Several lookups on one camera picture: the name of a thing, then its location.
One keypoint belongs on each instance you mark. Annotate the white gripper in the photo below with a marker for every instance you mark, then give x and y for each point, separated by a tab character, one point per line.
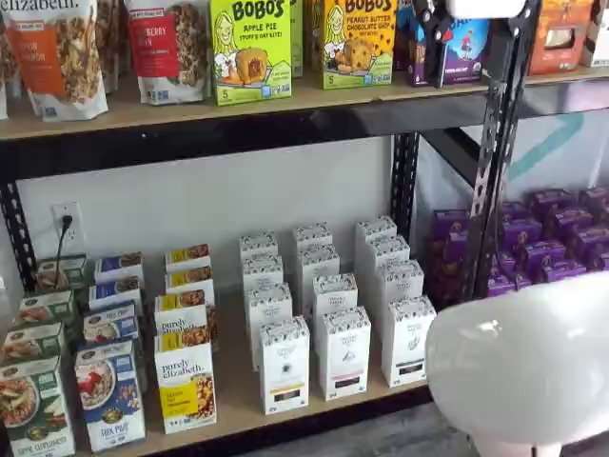
485	6

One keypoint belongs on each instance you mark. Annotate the white tea box green strip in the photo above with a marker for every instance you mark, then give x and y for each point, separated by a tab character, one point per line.
387	250
397	283
409	343
376	228

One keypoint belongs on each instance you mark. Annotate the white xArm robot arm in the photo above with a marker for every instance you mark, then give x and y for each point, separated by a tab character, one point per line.
514	362

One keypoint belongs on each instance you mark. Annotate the blue purple ZBar box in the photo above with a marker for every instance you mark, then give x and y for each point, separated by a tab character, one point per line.
466	52
403	33

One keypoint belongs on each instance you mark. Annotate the yellow Bobo's peanut butter box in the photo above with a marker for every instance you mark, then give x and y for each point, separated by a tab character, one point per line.
359	47

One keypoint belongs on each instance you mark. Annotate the orange snack box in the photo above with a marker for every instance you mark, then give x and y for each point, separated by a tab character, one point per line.
556	43

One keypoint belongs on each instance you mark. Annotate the wooden shelf board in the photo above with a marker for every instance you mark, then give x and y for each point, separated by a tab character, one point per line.
571	79
238	395
143	112

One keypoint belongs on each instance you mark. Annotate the green Bobo's apple pie box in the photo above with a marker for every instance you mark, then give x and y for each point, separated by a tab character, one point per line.
297	33
252	52

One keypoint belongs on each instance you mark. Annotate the white snack box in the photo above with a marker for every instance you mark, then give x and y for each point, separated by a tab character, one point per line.
599	38

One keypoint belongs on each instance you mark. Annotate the purple Annie's snack box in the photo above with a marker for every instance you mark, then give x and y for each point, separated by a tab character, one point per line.
452	290
522	235
451	223
451	252
595	197
590	240
598	261
514	213
551	202
543	257
565	272
503	285
568	221

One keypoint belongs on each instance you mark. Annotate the white tea box pink strip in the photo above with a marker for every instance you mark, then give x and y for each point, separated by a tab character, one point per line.
333	292
319	259
342	352
311	234

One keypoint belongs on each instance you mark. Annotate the white tea box yellow strip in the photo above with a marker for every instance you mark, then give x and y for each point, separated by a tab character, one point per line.
258	244
261	269
284	366
266	304

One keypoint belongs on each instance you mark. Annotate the yellow purely elizabeth granola box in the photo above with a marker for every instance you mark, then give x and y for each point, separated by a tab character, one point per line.
178	314
183	376
188	257
188	278

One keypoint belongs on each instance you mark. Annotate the green oatmeal box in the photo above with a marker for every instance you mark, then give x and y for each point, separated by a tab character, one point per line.
33	404
33	340
73	271
45	307

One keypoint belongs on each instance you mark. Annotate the white plastic sheet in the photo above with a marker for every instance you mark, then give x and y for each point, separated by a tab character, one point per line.
561	152

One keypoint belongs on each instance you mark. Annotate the red purely elizabeth granola bag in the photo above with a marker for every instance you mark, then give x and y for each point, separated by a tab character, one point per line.
157	52

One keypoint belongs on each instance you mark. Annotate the orange purely elizabeth granola bag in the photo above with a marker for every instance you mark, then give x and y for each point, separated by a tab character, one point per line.
52	62

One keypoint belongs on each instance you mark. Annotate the black metal shelving rack frame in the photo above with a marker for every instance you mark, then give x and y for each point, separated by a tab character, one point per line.
190	147
571	98

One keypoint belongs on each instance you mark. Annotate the white wall outlet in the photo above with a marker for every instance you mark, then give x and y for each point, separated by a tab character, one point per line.
75	212

